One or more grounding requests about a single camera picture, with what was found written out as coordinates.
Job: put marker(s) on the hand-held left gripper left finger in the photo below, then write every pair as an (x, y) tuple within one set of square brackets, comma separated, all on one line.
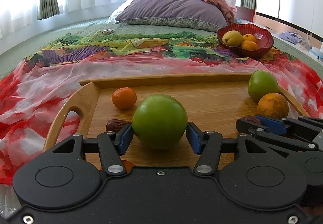
[(125, 138)]

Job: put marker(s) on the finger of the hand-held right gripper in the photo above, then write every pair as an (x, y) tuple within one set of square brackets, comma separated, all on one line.
[(277, 141), (271, 123)]

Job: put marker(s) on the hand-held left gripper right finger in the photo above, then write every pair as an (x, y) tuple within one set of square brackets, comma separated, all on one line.
[(193, 138)]

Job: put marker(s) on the red date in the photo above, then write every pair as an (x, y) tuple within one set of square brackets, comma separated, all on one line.
[(113, 125), (252, 120)]

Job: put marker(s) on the dull brownish orange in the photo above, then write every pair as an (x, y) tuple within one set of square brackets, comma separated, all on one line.
[(272, 105)]

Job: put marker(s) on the bright orange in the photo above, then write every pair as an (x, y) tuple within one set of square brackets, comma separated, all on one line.
[(127, 165)]

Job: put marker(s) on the wooden serving tray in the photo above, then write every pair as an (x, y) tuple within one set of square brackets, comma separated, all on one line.
[(217, 113)]

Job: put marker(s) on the large green apple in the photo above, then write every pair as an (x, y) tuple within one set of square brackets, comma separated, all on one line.
[(160, 121)]

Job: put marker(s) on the small green apple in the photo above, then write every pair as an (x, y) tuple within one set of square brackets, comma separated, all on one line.
[(262, 85)]

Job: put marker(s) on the small mandarin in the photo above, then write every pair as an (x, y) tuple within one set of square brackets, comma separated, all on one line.
[(124, 97)]

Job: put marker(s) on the red glass bowl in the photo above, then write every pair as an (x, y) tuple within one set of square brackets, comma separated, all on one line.
[(265, 45)]

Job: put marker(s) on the orange in bowl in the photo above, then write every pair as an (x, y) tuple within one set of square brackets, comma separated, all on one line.
[(250, 37), (249, 45)]

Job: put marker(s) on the light blue box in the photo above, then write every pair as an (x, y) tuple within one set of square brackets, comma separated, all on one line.
[(316, 53)]

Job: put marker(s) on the blue cloth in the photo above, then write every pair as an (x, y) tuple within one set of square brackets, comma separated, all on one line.
[(290, 36)]

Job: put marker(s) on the green purple printed scarf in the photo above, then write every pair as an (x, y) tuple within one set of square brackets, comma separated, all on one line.
[(126, 46)]

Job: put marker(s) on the yellow pear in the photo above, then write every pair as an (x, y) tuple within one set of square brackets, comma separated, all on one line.
[(233, 37)]

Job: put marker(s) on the red white sheer scarf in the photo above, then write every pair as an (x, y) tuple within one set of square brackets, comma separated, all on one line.
[(37, 92)]

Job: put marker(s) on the small metallic object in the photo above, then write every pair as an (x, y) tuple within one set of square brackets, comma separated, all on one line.
[(107, 31)]

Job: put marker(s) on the brown wooden nightstand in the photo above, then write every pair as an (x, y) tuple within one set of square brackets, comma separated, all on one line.
[(244, 14)]

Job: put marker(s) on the white pillow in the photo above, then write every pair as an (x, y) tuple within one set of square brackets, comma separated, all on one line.
[(121, 10)]

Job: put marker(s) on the purple pillow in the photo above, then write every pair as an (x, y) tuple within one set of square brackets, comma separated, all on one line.
[(171, 7)]

